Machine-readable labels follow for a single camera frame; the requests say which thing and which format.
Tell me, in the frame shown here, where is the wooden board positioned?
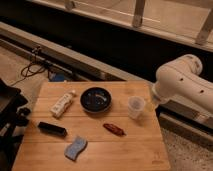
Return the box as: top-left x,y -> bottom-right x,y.
12,81 -> 170,171

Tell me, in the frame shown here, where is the blue sponge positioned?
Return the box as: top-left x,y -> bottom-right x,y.
64,136 -> 87,161

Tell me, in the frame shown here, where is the black rectangular box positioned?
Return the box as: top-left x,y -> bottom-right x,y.
38,122 -> 67,137

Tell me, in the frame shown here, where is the white tube bottle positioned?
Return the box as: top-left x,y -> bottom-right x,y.
50,90 -> 76,118

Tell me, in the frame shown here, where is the red-brown wrapped snack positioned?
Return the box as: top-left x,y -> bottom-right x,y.
103,123 -> 125,136

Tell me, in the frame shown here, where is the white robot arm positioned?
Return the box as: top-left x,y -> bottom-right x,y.
152,54 -> 213,114

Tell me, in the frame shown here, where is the dark blue ceramic bowl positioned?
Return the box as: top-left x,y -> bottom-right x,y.
80,87 -> 112,113

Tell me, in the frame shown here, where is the black cable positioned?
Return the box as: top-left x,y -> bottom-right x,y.
10,46 -> 73,87

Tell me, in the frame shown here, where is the black equipment stand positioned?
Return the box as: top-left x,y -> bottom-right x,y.
0,78 -> 28,171

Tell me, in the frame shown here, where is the blue object on floor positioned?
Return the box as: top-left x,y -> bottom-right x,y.
50,74 -> 67,82

